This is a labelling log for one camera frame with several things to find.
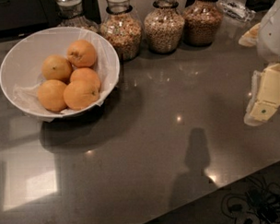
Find glass jar mixed cereal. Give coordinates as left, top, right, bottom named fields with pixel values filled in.
left=100, top=0, right=142, bottom=61

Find black cables on floor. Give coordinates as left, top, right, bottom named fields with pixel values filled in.
left=219, top=172, right=280, bottom=224

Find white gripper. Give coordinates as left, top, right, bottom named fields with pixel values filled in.
left=238, top=0, right=280, bottom=126

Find glass jar light grains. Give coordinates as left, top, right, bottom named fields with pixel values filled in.
left=144, top=0, right=185, bottom=54

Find orange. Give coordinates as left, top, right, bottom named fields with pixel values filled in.
left=70, top=67, right=101, bottom=89
left=41, top=55, right=73, bottom=82
left=66, top=40, right=98, bottom=68
left=63, top=80, right=99, bottom=111
left=37, top=80, right=67, bottom=112

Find orange at bottom left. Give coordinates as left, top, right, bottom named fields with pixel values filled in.
left=37, top=80, right=67, bottom=112

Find orange in middle right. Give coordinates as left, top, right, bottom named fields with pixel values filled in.
left=70, top=67, right=101, bottom=89

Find white paper bowl liner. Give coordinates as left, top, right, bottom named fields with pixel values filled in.
left=9, top=27, right=120, bottom=118

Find leftmost glass jar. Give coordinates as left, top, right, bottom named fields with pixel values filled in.
left=54, top=0, right=99, bottom=33

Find orange at top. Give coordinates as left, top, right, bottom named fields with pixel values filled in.
left=66, top=40, right=98, bottom=68

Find glass jar brown grains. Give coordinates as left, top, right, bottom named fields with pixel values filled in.
left=181, top=0, right=223, bottom=46

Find orange at bottom right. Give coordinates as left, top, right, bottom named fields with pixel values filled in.
left=63, top=80, right=99, bottom=111

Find white bowl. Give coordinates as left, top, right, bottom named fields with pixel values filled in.
left=0, top=24, right=123, bottom=124

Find clear plastic bag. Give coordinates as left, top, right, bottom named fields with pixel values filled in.
left=217, top=0, right=255, bottom=22

